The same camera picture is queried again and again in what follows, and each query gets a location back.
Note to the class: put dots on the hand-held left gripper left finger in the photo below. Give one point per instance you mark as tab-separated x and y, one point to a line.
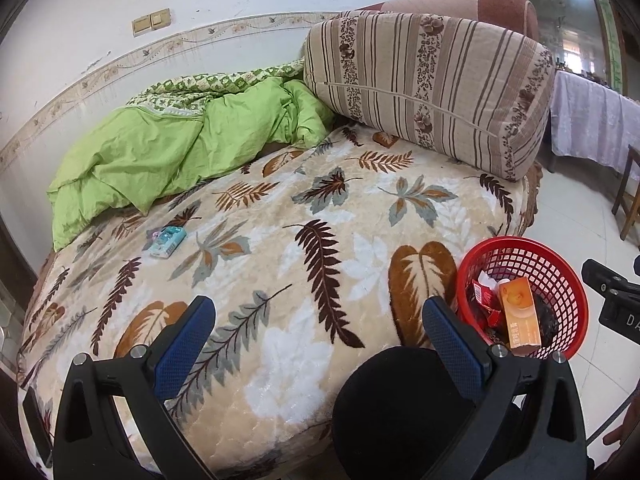
182	345

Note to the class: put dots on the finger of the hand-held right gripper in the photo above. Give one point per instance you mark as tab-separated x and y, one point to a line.
605	277

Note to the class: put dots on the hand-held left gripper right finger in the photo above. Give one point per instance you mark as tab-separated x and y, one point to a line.
450	340

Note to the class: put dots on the red wrapper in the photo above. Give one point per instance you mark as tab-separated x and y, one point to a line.
494	319

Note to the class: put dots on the red cigarette pack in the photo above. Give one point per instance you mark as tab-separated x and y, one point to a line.
480	297

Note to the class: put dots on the red plastic basket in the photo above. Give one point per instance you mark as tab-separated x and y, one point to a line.
550	270

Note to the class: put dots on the orange medicine box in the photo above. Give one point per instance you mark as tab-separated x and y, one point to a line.
520	320

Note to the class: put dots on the black plastic bag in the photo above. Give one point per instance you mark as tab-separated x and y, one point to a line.
545	320

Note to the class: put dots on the person's right hand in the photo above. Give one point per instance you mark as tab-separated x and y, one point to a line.
622	432

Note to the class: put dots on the wooden chair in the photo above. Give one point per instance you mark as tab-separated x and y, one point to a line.
625	195

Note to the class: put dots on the black round stool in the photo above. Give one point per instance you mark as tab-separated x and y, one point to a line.
400	410

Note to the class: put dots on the teal packet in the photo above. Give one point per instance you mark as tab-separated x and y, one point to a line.
170	242

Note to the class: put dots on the leaf print blanket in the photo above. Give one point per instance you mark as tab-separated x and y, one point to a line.
300	360

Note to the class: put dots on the table with white cloth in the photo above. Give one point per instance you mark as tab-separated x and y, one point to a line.
590	120

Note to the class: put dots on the green quilt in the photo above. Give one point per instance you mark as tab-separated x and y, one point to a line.
150	150

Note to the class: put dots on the striped floral cushion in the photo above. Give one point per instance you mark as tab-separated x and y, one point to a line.
425	85

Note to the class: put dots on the green framed mirror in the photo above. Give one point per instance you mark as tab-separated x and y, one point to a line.
550	10

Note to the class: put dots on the pink upholstered headboard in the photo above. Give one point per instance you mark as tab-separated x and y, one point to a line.
500	7

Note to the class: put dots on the beige wall switch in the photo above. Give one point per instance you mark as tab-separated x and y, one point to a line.
150	21

